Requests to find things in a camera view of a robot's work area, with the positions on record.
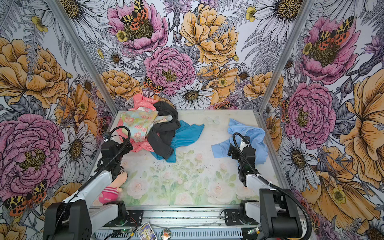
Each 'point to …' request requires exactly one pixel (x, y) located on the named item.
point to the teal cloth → (186, 134)
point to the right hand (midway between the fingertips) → (238, 148)
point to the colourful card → (146, 232)
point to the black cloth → (160, 136)
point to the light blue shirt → (257, 136)
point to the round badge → (165, 234)
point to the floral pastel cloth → (136, 124)
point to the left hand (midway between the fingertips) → (121, 145)
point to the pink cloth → (145, 145)
